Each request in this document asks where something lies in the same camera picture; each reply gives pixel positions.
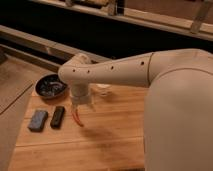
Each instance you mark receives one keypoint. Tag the black eraser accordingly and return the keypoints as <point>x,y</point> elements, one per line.
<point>57,117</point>

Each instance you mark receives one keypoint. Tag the white ceramic cup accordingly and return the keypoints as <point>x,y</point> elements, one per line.
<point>103,89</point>

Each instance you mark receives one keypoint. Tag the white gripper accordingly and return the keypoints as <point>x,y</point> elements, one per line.
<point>80,94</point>

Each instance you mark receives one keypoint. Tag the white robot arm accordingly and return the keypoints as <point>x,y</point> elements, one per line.
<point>178,108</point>

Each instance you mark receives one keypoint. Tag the wooden cutting board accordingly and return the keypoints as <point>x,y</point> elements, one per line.
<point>110,139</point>

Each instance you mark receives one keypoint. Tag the blue sponge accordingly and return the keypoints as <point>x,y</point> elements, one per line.
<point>38,120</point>

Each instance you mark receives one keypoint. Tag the dark ceramic bowl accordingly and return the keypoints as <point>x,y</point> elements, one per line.
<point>50,86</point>

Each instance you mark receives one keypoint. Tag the red chili pepper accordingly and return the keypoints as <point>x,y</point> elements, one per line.
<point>76,117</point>

